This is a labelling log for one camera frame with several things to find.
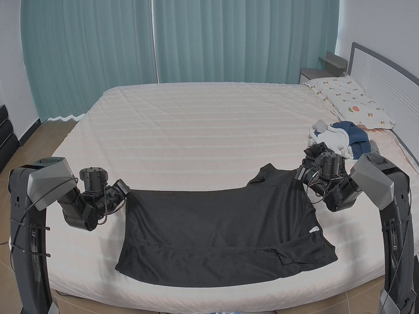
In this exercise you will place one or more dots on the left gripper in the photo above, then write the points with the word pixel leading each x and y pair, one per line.
pixel 114 195

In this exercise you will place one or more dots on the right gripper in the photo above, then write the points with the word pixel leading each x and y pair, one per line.
pixel 307 176

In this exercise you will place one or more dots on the black T-shirt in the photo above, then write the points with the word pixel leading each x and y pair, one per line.
pixel 209 227

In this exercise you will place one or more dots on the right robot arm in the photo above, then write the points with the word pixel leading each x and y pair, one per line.
pixel 373 178

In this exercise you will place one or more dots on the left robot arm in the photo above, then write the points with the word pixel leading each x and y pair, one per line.
pixel 32 240

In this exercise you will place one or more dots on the bed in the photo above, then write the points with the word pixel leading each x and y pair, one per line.
pixel 196 132

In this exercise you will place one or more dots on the black shiny garment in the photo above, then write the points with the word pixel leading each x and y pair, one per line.
pixel 314 152

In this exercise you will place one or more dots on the white garment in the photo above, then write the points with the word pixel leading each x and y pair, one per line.
pixel 334 141

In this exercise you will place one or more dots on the small grey garment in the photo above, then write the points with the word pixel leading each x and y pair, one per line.
pixel 320 126

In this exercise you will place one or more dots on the dark blue garment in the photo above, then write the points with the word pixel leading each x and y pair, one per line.
pixel 358 136

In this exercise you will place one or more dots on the grey printed garment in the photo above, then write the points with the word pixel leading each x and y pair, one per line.
pixel 374 147

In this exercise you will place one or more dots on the white printed pillow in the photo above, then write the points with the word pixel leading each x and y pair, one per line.
pixel 352 100

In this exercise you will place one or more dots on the grey bedside table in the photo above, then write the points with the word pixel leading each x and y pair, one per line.
pixel 314 74

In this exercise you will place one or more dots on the black chest of drawers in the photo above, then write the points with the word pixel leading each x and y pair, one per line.
pixel 7 136

